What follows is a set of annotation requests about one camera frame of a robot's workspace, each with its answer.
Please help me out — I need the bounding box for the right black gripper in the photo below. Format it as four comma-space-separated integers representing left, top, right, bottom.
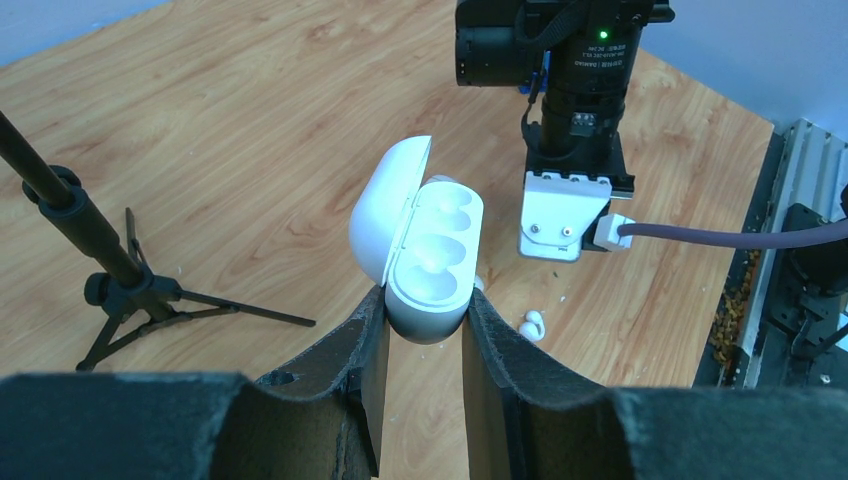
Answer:
523, 122, 635, 199

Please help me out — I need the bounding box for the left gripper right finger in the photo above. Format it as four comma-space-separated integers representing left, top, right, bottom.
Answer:
462, 290, 847, 479

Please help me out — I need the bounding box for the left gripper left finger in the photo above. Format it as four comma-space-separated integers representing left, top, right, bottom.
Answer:
1, 287, 390, 479

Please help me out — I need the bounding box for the white earbud charging case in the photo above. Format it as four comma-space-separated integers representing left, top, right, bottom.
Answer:
348, 135, 484, 345

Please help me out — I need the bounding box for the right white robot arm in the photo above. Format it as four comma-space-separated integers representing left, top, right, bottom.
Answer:
454, 0, 676, 198

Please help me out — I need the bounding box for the blue object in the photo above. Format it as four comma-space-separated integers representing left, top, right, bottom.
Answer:
517, 51, 550, 97

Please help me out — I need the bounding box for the black tripod microphone stand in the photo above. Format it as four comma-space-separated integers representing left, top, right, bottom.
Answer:
0, 109, 318, 372

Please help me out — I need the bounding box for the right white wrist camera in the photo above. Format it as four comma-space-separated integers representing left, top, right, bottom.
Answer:
518, 171, 633, 263

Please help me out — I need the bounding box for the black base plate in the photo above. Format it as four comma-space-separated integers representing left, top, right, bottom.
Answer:
694, 120, 847, 390

